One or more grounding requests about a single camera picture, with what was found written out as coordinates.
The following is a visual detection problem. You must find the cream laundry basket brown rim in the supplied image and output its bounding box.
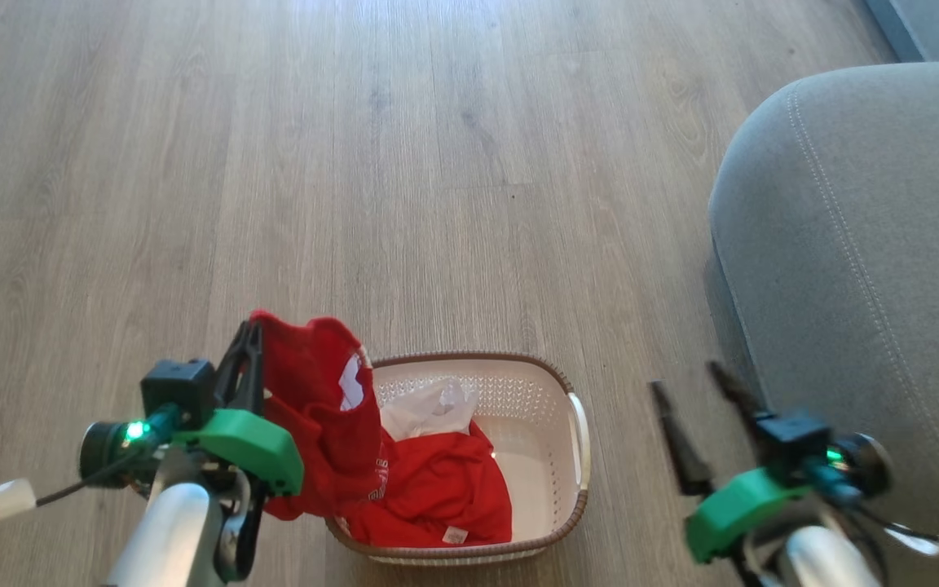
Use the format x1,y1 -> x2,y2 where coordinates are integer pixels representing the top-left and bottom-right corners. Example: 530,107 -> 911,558
324,351 -> 592,567

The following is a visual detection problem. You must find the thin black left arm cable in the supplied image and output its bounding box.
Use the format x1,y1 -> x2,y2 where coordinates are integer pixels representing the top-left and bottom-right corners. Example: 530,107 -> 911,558
0,452 -> 148,537

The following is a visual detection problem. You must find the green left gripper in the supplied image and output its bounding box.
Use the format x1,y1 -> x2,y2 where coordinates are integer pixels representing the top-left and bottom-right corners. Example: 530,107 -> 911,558
80,320 -> 306,497

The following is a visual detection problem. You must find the red t-shirt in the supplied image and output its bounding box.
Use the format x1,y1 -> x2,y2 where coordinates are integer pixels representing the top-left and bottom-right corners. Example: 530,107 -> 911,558
337,420 -> 514,548
249,310 -> 389,521

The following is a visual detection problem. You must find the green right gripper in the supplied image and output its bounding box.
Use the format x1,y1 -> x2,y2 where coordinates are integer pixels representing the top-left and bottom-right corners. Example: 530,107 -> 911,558
650,360 -> 814,566

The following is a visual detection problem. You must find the white cable label tag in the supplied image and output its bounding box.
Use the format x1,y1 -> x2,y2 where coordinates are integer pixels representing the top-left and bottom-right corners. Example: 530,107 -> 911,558
0,479 -> 37,520
885,526 -> 939,558

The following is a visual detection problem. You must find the white garment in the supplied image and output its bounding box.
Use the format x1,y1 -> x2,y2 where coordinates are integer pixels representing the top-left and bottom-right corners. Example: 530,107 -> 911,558
378,377 -> 480,443

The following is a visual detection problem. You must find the grey sofa section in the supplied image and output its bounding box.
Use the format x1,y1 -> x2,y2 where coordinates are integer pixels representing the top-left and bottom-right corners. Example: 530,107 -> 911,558
865,0 -> 939,63

